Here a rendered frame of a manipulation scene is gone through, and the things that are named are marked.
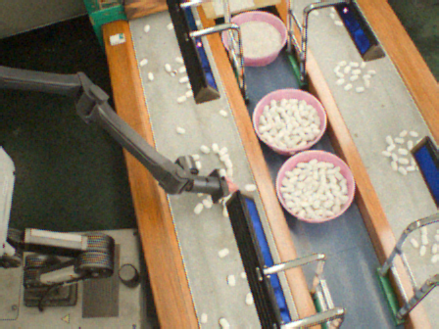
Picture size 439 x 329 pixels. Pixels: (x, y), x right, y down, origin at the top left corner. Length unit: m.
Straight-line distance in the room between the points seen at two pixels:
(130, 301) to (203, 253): 0.41
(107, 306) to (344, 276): 0.88
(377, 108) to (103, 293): 1.25
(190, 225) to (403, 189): 0.74
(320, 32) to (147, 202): 1.00
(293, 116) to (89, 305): 1.05
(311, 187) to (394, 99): 0.50
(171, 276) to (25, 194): 1.42
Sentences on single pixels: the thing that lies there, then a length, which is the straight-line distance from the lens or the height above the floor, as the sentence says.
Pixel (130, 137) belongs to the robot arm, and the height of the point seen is 1.02.
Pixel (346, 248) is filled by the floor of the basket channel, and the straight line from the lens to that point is 1.83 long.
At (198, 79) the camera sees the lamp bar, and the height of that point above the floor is 1.10.
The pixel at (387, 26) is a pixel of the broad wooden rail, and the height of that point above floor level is 0.76.
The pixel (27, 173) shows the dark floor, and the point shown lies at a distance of 3.02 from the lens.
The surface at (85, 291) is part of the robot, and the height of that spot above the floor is 0.48.
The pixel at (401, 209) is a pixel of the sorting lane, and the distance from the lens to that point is 1.85.
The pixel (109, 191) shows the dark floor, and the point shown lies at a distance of 2.78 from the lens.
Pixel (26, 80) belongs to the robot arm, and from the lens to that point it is 1.68.
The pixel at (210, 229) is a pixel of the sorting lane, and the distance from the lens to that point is 1.78.
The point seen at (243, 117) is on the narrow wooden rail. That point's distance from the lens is 1.95.
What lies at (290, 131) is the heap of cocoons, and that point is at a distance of 1.95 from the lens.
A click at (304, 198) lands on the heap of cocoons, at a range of 1.81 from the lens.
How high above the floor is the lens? 2.38
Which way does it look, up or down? 60 degrees down
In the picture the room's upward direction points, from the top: 12 degrees counter-clockwise
